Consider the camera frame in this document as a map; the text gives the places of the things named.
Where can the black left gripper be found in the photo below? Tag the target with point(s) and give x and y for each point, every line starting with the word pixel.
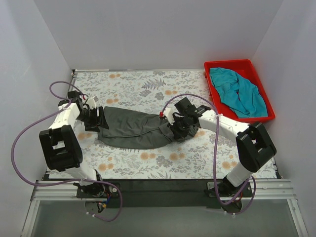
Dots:
pixel 99 118

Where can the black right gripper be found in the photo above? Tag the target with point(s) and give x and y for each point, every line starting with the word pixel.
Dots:
pixel 177 129

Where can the dark grey t shirt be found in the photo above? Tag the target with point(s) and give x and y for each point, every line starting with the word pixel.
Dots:
pixel 130 129

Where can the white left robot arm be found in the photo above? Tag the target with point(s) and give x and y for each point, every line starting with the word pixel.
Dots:
pixel 61 148

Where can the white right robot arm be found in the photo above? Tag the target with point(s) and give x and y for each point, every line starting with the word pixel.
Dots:
pixel 254 145

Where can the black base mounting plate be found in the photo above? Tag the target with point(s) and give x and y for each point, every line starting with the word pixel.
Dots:
pixel 176 193

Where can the teal t shirt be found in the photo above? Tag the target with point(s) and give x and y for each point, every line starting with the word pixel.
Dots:
pixel 238 93

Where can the red plastic bin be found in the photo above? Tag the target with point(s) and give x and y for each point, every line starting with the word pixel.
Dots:
pixel 244 68

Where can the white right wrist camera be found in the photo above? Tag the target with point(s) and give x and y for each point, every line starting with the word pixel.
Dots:
pixel 168 114

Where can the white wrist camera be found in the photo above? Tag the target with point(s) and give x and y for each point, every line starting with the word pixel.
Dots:
pixel 91 102
pixel 168 114

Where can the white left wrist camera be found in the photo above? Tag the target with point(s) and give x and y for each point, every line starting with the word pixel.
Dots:
pixel 91 102

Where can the aluminium frame rail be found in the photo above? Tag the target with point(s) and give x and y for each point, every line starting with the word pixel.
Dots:
pixel 63 211

